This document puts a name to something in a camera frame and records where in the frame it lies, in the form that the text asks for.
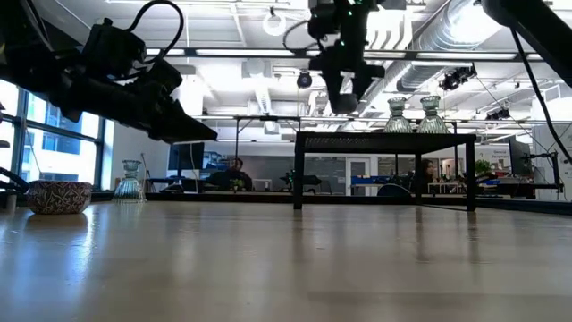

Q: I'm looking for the black aluminium table frame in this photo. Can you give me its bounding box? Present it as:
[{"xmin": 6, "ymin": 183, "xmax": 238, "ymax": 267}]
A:
[{"xmin": 0, "ymin": 165, "xmax": 572, "ymax": 216}]

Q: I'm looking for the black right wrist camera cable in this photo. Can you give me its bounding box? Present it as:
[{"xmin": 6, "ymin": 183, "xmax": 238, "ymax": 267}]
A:
[{"xmin": 282, "ymin": 20, "xmax": 321, "ymax": 54}]

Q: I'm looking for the black left wrist camera cable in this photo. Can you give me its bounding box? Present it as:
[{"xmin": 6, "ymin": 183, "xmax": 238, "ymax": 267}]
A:
[{"xmin": 128, "ymin": 0, "xmax": 186, "ymax": 63}]

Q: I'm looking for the person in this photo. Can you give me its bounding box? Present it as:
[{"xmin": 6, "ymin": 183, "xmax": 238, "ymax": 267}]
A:
[
  {"xmin": 419, "ymin": 158, "xmax": 442, "ymax": 182},
  {"xmin": 208, "ymin": 157, "xmax": 254, "ymax": 192}
]

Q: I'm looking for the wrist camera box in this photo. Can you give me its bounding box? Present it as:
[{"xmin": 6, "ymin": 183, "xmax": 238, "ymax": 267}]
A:
[
  {"xmin": 307, "ymin": 6, "xmax": 335, "ymax": 40},
  {"xmin": 81, "ymin": 17, "xmax": 147, "ymax": 82}
]

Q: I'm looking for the long linear ceiling light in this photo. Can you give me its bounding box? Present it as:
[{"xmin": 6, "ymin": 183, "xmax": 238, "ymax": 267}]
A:
[{"xmin": 145, "ymin": 47, "xmax": 549, "ymax": 62}]

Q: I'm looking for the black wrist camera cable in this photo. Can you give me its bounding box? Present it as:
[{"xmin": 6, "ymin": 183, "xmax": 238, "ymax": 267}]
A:
[
  {"xmin": 282, "ymin": 20, "xmax": 321, "ymax": 54},
  {"xmin": 128, "ymin": 0, "xmax": 186, "ymax": 63}
]

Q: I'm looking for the clear glass candlestick holder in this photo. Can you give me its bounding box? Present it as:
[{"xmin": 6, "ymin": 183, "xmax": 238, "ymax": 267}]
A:
[
  {"xmin": 383, "ymin": 97, "xmax": 411, "ymax": 134},
  {"xmin": 112, "ymin": 159, "xmax": 147, "ymax": 202},
  {"xmin": 417, "ymin": 95, "xmax": 450, "ymax": 134}
]

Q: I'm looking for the black ceiling mounted spotlight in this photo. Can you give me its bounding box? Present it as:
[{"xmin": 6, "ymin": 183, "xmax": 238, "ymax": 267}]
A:
[{"xmin": 439, "ymin": 64, "xmax": 478, "ymax": 92}]

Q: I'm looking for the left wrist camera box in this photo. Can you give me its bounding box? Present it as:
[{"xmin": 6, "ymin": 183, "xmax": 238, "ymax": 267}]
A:
[{"xmin": 81, "ymin": 17, "xmax": 147, "ymax": 82}]

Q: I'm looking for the dark background computer monitor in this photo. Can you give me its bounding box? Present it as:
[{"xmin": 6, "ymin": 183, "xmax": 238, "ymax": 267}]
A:
[{"xmin": 167, "ymin": 141, "xmax": 206, "ymax": 180}]

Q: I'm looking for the background black workstation frame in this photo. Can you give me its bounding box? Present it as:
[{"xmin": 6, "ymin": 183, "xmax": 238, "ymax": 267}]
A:
[{"xmin": 177, "ymin": 114, "xmax": 301, "ymax": 174}]

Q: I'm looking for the black perforated metal shelf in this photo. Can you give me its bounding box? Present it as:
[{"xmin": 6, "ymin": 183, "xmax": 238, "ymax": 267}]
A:
[{"xmin": 293, "ymin": 131, "xmax": 477, "ymax": 212}]

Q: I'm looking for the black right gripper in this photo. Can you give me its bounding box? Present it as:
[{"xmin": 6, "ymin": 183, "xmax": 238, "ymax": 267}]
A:
[{"xmin": 307, "ymin": 26, "xmax": 386, "ymax": 107}]

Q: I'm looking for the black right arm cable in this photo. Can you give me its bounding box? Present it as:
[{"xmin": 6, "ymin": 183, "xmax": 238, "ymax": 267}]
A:
[{"xmin": 509, "ymin": 27, "xmax": 572, "ymax": 165}]

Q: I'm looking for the dark side-on computer monitor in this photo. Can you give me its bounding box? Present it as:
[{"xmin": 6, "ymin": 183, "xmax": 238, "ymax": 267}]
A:
[{"xmin": 508, "ymin": 136, "xmax": 534, "ymax": 180}]

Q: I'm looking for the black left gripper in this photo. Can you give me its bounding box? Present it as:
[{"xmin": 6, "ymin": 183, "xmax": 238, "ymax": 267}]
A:
[{"xmin": 62, "ymin": 61, "xmax": 219, "ymax": 145}]

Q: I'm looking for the black ceiling track light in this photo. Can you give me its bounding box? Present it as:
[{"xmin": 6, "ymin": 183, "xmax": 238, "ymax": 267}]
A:
[{"xmin": 484, "ymin": 106, "xmax": 511, "ymax": 122}]

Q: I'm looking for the white ring ceiling lamp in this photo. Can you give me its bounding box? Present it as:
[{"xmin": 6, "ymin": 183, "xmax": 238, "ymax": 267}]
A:
[{"xmin": 262, "ymin": 11, "xmax": 288, "ymax": 38}]

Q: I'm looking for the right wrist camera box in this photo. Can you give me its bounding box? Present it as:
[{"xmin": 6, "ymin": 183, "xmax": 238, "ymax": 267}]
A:
[{"xmin": 307, "ymin": 6, "xmax": 335, "ymax": 40}]

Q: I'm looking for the red patterned candle tin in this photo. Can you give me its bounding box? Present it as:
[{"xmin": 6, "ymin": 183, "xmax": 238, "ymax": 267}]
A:
[{"xmin": 26, "ymin": 180, "xmax": 94, "ymax": 216}]

